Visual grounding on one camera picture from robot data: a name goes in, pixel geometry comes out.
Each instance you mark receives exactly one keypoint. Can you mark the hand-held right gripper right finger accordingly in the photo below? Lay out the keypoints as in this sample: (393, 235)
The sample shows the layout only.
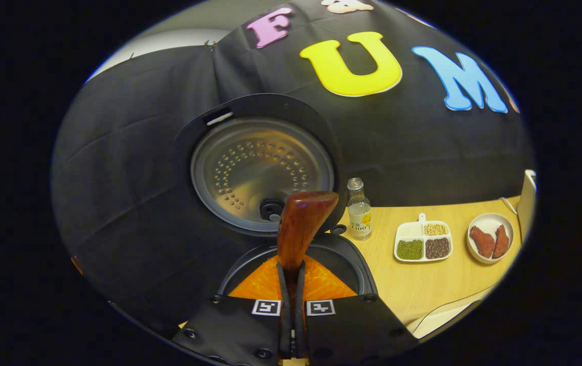
(302, 315)

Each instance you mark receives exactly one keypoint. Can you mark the white toaster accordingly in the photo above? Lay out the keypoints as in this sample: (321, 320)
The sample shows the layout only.
(527, 203)

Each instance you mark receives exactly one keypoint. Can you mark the white divided bean dish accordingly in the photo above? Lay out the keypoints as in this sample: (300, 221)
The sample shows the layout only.
(410, 250)

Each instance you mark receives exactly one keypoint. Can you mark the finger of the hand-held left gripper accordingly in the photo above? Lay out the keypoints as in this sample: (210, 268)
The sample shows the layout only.
(76, 265)

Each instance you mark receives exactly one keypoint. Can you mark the brown wooden spoon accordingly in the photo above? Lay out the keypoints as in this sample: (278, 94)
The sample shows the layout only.
(301, 223)

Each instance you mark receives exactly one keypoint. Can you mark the black silver rice cooker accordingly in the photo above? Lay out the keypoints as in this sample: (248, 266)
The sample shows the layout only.
(260, 168)

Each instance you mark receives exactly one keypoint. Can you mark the round white plate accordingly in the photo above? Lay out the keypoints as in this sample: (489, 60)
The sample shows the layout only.
(489, 219)

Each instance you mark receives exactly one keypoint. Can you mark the small glass bottle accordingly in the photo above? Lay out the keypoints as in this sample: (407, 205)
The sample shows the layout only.
(359, 216)

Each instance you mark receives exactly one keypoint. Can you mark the red meat piece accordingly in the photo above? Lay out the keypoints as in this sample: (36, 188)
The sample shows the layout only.
(501, 241)
(482, 242)

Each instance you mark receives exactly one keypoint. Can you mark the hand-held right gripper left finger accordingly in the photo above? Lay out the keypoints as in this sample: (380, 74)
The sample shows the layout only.
(281, 305)

